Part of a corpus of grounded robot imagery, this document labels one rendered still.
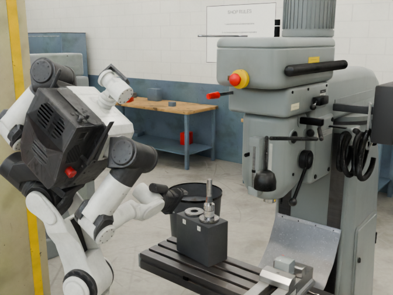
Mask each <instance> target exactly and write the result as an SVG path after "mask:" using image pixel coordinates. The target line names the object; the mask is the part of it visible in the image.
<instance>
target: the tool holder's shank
mask: <svg viewBox="0 0 393 295"><path fill-rule="evenodd" d="M212 202H213V200H212V179H207V180H206V203H207V204H212Z"/></svg>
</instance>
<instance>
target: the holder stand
mask: <svg viewBox="0 0 393 295"><path fill-rule="evenodd" d="M227 229H228V221H227V220H225V219H222V218H219V216H217V215H215V217H214V219H205V218H204V210H203V209H201V208H197V207H194V208H187V209H186V210H185V211H183V212H179V213H177V250H178V251H179V252H181V253H183V254H185V255H187V256H188V257H190V258H192V259H193V260H195V261H197V262H199V263H201V264H203V265H204V266H206V267H211V266H213V265H215V264H217V263H219V262H222V261H224V260H226V259H227Z"/></svg>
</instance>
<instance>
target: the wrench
mask: <svg viewBox="0 0 393 295"><path fill-rule="evenodd" d="M198 37H248V35H198Z"/></svg>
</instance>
